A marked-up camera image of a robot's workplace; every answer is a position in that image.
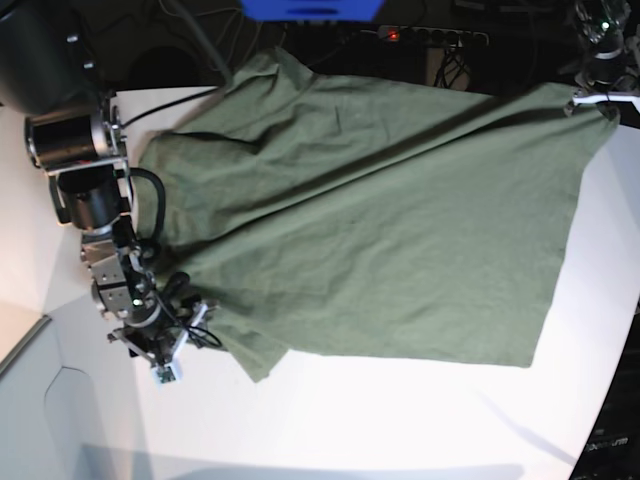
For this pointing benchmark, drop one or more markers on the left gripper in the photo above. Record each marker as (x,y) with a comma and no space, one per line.
(606,72)

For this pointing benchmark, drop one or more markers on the black power strip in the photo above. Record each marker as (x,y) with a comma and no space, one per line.
(432,37)

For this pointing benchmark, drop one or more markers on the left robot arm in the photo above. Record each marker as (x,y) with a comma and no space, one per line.
(603,26)

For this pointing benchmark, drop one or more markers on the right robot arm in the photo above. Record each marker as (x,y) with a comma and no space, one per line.
(73,134)

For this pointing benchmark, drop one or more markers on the green t-shirt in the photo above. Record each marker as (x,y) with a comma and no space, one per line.
(354,216)

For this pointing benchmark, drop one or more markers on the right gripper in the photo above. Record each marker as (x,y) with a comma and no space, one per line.
(161,342)

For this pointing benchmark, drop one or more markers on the blue plastic bin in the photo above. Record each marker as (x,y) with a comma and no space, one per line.
(311,10)

